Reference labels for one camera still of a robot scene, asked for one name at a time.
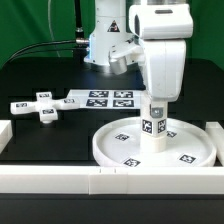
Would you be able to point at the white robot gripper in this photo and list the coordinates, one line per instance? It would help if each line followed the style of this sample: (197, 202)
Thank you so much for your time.
(162, 72)

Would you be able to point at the white round table top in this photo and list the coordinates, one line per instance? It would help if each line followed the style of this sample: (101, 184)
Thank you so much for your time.
(128, 143)

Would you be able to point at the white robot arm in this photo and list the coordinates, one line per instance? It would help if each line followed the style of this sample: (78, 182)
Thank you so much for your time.
(112, 46)

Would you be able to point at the white right fence block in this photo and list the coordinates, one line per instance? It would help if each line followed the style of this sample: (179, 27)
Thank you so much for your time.
(216, 133)

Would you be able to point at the white fence block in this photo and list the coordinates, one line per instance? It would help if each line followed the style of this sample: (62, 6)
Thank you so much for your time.
(5, 133)
(216, 133)

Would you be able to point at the white marker sheet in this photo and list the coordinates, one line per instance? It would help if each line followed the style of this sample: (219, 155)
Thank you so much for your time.
(107, 99)

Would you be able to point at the black vertical pole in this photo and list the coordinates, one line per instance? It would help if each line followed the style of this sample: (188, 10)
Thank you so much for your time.
(79, 33)

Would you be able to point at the white cross-shaped table base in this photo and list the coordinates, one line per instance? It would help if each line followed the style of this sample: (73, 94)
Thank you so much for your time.
(45, 105)

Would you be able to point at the white left fence block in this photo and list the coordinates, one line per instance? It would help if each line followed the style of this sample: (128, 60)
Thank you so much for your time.
(5, 133)

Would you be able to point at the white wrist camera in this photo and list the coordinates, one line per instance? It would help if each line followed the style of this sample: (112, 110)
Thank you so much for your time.
(161, 21)

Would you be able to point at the white front fence rail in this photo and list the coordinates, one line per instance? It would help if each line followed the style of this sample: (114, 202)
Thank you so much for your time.
(103, 180)

